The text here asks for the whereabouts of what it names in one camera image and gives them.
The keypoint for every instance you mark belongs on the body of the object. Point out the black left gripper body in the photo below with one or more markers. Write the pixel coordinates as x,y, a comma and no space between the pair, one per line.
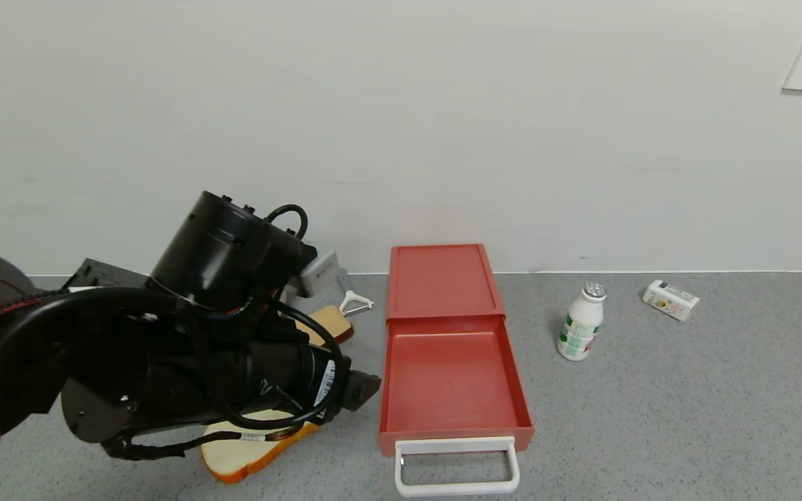
329,390

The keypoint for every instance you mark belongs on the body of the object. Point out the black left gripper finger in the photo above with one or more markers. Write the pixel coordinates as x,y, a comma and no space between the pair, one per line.
363,391

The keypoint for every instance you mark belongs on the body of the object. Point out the red drawer box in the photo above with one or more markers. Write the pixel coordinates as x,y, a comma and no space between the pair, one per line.
450,376

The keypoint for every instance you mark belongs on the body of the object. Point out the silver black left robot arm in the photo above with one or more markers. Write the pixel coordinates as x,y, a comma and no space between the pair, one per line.
220,243

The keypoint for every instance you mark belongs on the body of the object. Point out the brown toast slice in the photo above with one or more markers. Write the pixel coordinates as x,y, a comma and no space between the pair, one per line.
331,323

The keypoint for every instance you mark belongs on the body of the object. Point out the white bread slice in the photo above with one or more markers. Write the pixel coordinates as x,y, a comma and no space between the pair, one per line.
241,459

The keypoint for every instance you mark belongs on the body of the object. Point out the white milk bottle green label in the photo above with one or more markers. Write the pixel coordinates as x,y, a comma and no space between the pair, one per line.
580,327

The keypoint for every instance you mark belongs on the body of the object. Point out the small white drink carton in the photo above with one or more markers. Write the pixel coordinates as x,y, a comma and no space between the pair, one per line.
671,300

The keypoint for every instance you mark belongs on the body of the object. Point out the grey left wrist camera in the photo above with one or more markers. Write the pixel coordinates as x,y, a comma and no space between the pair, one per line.
319,275

